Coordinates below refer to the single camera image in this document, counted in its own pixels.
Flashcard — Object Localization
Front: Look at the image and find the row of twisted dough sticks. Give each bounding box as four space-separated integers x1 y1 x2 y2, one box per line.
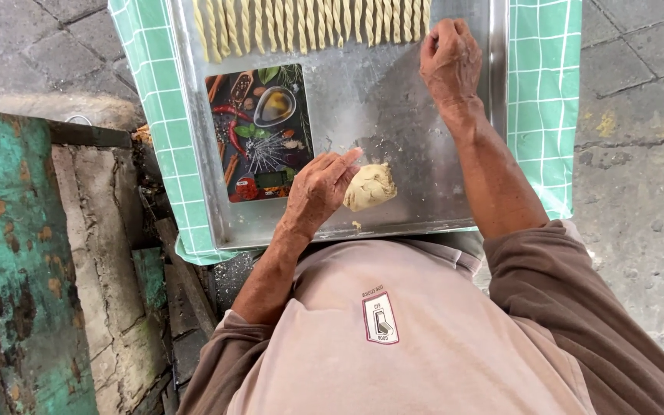
192 0 432 63

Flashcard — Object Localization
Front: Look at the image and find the spice print kitchen scale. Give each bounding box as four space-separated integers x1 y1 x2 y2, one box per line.
204 63 315 204

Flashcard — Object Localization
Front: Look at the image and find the beige dough lump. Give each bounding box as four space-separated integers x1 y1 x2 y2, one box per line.
343 162 398 213

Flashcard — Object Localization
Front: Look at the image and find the beige shirt with brown sleeves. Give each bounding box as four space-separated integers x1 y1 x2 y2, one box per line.
176 219 664 415

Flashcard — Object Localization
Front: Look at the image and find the steel baking tray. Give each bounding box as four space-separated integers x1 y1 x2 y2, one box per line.
168 0 510 250

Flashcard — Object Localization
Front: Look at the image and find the green checked tablecloth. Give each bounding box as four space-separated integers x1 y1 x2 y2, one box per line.
107 0 583 266

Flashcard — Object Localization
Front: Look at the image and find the person's left hand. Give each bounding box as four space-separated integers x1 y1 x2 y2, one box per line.
279 148 364 237

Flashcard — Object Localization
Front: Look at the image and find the weathered green metal panel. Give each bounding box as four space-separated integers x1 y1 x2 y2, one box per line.
0 108 100 415

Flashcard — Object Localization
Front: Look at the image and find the person's right hand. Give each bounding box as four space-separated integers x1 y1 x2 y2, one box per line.
419 18 486 114

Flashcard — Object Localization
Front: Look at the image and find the dark wooden plank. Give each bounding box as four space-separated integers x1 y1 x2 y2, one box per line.
152 217 219 338

